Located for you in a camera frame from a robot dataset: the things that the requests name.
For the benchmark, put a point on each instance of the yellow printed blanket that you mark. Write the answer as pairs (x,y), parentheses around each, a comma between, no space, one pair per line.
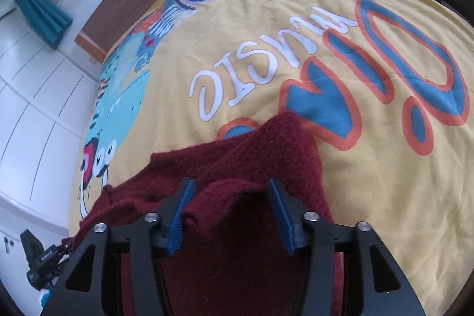
(296,23)

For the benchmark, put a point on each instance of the teal curtain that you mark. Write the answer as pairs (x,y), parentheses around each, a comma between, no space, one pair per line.
(40,14)

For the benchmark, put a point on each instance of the maroon knitted sweater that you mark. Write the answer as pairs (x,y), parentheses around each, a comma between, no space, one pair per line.
(244,160)

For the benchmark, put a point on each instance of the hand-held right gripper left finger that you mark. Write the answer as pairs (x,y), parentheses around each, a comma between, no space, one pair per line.
(180,218)

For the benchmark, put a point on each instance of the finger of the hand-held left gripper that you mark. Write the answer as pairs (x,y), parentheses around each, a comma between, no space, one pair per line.
(63,250)

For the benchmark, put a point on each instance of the white wardrobe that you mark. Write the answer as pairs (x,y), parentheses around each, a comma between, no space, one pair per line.
(40,108)

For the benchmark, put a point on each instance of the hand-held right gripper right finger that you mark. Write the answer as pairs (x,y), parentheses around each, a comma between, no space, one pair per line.
(283,218)

